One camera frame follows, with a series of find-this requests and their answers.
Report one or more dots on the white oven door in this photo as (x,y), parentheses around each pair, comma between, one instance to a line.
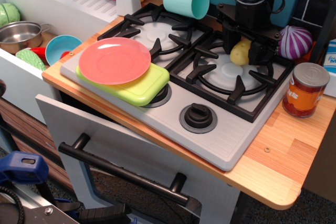
(211,199)

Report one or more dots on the green toy cabbage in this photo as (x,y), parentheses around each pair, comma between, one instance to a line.
(9,14)

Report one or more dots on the black right stove knob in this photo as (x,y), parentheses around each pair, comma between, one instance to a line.
(198,118)

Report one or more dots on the white blue milk carton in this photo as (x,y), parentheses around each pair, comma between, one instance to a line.
(330,66)

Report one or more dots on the black burner grate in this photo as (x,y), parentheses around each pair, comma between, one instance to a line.
(166,35)
(207,71)

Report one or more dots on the black oven door handle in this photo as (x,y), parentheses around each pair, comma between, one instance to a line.
(173,193)

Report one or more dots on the white toy sink unit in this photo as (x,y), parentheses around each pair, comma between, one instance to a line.
(79,18)

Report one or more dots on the blue clamp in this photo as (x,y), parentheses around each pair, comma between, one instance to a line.
(23,168)

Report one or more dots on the red toy pepper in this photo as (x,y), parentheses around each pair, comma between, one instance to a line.
(40,52)

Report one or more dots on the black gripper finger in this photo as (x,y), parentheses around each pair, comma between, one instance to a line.
(260,53)
(231,36)

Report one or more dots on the orange toy soup can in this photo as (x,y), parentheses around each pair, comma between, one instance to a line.
(306,87)

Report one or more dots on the black left burner grate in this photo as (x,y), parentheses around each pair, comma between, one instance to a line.
(166,35)

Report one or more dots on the yellow toy potato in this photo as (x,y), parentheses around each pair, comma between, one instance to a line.
(239,53)

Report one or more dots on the black right burner grate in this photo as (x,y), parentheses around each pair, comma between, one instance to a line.
(207,71)

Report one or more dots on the blue plastic bowl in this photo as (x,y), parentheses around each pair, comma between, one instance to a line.
(59,45)

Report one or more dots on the black clamp handle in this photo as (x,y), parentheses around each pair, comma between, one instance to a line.
(117,214)

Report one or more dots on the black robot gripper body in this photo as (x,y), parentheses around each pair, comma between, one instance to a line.
(253,17)

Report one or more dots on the black stove knob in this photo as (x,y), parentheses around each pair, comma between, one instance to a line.
(198,118)
(161,98)

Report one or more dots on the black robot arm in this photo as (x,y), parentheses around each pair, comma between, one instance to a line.
(250,19)

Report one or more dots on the green toy cucumber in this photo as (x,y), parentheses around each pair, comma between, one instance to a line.
(31,58)

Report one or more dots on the purple striped toy onion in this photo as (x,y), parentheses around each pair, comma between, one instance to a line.
(295,43)

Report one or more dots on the lime green cutting board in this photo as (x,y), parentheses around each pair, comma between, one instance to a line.
(134,85)

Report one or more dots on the aluminium bracket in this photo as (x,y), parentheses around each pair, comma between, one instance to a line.
(46,214)

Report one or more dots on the black left stove knob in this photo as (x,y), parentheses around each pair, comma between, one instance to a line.
(161,98)

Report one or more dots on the pink plastic plate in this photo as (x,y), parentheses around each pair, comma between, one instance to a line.
(114,61)

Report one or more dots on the small steel pot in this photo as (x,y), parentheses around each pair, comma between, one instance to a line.
(16,36)

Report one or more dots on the grey toy stovetop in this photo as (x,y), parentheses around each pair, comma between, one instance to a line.
(222,147)

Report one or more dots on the teal plastic cup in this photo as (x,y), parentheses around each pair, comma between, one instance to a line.
(190,8)

